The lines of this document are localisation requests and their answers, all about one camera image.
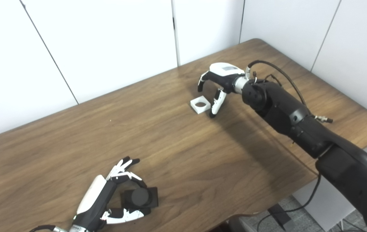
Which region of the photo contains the black peg with square base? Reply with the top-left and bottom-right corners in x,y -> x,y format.
120,187 -> 159,210

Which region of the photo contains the dark grey stand under table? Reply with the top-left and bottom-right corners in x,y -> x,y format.
228,216 -> 246,232

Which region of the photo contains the thin black right wrist wire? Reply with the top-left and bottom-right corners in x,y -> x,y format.
263,74 -> 282,87

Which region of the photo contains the black table foot bar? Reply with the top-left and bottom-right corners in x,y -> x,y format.
267,203 -> 292,231

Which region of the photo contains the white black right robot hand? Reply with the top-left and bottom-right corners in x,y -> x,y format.
198,63 -> 246,118

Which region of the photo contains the black cable on floor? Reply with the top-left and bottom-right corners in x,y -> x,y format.
257,174 -> 322,232

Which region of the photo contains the white square piece with hole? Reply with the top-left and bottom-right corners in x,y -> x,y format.
190,96 -> 211,114

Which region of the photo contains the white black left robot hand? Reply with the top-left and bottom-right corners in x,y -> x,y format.
72,157 -> 151,231

